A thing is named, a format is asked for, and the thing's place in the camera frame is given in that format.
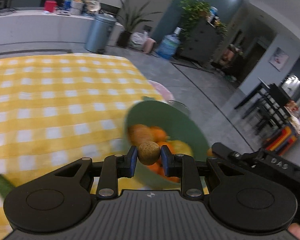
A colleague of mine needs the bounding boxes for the potted long leaf plant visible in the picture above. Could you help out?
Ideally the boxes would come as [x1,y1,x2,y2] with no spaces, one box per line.
[116,0,162,48]

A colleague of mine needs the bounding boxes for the blue grey trash bin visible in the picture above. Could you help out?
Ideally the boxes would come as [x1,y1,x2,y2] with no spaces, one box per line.
[85,14,117,54]

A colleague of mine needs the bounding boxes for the black dining chairs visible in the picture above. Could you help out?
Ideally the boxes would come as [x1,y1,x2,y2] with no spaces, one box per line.
[234,78,291,135]

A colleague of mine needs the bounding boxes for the trailing green pothos plant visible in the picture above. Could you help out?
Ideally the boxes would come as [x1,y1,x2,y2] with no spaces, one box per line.
[179,0,210,39]

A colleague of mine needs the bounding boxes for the brown longan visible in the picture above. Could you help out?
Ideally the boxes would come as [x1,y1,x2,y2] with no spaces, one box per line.
[138,141,160,166]

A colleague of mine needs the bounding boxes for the green colander bowl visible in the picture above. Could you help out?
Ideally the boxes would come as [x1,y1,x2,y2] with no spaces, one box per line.
[122,100,210,190]

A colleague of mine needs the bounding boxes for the red box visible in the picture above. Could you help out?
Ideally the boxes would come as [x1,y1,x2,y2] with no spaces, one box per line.
[44,0,57,13]

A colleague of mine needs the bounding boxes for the person's hand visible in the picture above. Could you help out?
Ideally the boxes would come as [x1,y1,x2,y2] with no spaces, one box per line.
[288,223,300,240]

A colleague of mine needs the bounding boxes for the white plastic bag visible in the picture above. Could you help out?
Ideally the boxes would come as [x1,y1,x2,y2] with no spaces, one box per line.
[129,31,148,50]

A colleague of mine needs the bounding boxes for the yellow white checkered tablecloth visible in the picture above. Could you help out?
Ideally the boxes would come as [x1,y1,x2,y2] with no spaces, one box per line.
[0,52,166,238]

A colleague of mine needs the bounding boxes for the pink small heater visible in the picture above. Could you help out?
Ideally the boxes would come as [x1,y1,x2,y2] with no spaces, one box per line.
[142,37,156,54]

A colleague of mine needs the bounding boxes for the red green mango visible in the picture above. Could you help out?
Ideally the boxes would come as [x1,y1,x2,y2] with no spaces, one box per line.
[128,124,153,147]

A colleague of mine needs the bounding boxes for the yellow green pear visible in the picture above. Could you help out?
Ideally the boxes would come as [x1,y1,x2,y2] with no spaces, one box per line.
[168,140,193,156]

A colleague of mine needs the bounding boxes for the blue water jug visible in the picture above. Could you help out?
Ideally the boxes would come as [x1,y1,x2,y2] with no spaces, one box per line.
[156,27,181,60]

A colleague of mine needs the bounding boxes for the white marble tv console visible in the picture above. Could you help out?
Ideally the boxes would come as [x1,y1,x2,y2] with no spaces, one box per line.
[0,10,125,55]

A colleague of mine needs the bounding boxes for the green cucumber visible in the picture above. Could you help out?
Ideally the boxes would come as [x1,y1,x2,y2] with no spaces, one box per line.
[0,174,15,199]

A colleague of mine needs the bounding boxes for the dark grey drawer cabinet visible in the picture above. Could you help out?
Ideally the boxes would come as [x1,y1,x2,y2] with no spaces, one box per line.
[180,20,223,63]

